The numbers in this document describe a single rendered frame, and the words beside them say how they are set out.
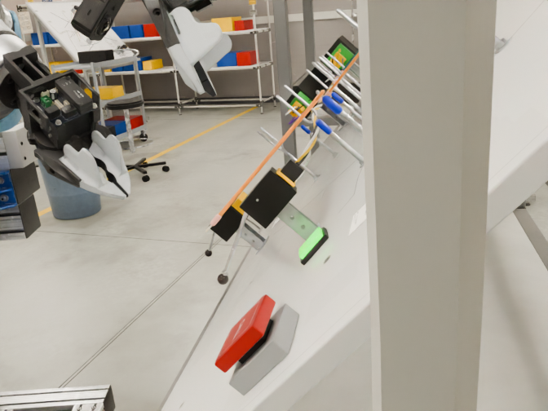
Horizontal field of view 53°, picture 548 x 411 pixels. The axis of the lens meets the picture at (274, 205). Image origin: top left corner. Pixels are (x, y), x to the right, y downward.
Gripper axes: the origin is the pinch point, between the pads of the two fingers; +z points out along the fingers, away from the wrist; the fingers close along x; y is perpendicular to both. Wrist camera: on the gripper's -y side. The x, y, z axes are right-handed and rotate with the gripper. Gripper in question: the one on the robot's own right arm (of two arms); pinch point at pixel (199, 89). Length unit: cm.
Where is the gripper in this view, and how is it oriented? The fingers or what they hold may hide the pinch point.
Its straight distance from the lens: 64.9
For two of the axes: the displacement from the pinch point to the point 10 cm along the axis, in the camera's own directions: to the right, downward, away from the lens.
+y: 9.0, -4.1, -1.1
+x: 0.4, -1.7, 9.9
